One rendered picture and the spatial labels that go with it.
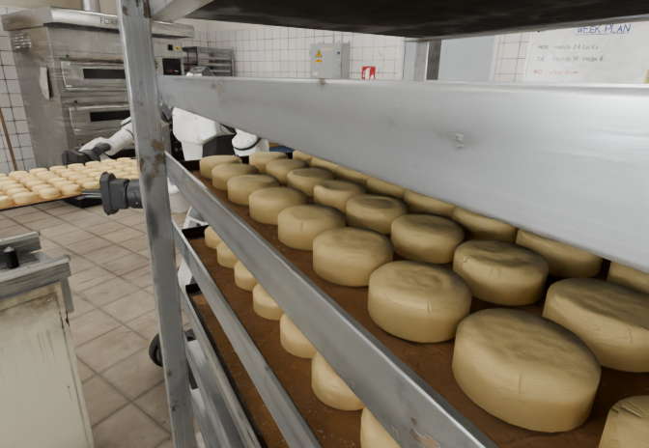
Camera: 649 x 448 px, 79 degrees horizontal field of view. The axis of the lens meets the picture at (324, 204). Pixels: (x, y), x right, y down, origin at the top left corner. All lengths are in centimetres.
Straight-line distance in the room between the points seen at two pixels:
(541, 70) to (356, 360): 451
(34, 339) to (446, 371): 137
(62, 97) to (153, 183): 442
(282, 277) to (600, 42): 447
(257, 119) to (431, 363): 14
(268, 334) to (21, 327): 116
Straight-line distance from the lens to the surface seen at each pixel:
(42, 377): 155
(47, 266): 141
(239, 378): 45
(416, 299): 19
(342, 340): 17
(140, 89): 51
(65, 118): 491
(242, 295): 41
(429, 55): 72
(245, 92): 23
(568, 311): 21
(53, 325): 148
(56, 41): 492
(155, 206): 54
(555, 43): 463
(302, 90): 17
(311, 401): 29
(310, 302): 19
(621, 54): 459
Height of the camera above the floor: 143
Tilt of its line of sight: 18 degrees down
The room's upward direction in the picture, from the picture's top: 1 degrees clockwise
